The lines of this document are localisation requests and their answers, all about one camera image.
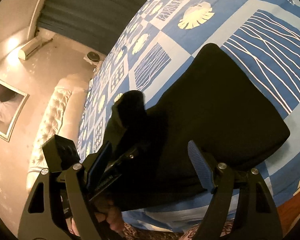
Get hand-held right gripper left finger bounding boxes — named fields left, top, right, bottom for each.
left=17, top=141, right=113, bottom=240

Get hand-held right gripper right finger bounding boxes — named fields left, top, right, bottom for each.
left=187, top=140, right=283, bottom=240

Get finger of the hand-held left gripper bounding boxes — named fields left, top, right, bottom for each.
left=89, top=149, right=141, bottom=202

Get black pants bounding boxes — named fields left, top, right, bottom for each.
left=90, top=43, right=291, bottom=212

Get person's left hand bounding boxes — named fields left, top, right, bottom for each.
left=69, top=199, right=127, bottom=238

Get cream tufted headboard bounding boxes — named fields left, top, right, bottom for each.
left=26, top=78, right=91, bottom=193

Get person's floral patterned clothing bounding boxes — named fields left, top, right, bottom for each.
left=121, top=219, right=240, bottom=240

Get small white fan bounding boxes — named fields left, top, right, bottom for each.
left=83, top=51, right=102, bottom=64

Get blue patterned bed sheet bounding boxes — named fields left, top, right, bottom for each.
left=77, top=0, right=300, bottom=233

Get dark green curtain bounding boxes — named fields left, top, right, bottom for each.
left=37, top=0, right=167, bottom=55

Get framed wall picture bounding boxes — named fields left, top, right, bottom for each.
left=0, top=76, right=30, bottom=142

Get white wall air conditioner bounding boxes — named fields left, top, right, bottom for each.
left=18, top=38, right=44, bottom=61

